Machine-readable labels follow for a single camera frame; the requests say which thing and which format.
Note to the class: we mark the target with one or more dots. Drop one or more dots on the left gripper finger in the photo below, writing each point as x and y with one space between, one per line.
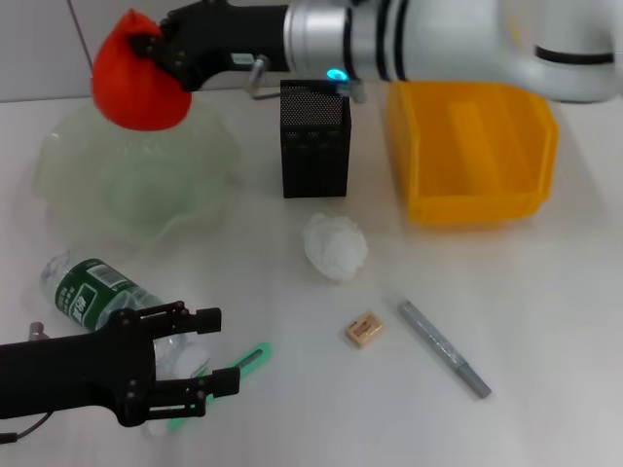
225 382
207 321

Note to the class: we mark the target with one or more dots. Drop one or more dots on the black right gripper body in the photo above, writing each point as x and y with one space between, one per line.
224 34

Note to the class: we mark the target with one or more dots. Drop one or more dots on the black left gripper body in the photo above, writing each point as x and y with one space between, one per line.
68 379

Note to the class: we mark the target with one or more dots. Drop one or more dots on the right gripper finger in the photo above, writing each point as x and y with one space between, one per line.
148 45
176 19

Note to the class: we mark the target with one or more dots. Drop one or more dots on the green utility knife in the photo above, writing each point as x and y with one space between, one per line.
253 355

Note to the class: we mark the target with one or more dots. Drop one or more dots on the red-orange toy orange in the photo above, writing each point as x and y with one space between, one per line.
136 92

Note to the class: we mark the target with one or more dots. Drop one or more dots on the clear bottle with green label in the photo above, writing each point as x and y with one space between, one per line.
83 292

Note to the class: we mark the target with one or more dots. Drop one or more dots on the white paper ball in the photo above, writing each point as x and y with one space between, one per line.
336 248

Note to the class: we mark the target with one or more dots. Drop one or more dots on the pale green glass fruit plate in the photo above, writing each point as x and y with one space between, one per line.
146 185

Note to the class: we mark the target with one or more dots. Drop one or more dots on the beige eraser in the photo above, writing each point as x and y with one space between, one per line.
364 331

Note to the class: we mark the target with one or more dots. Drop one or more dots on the black mesh pen holder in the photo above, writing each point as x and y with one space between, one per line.
314 160

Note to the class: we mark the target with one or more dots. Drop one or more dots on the grey marker pen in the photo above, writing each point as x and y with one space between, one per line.
443 348

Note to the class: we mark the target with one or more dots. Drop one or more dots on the yellow plastic bin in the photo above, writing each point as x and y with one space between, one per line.
467 155

